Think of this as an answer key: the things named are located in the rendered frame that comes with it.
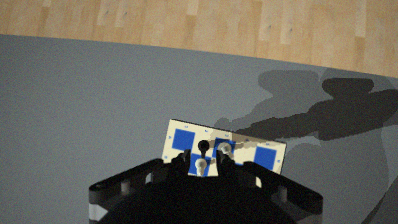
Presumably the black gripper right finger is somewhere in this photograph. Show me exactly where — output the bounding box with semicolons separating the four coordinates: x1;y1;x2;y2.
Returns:
216;150;323;224

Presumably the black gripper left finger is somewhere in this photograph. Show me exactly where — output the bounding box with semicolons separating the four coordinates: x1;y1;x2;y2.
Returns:
89;149;191;224

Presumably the blue and cream checkered board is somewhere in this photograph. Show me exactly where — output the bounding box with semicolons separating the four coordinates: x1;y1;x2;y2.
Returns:
162;119;286;176

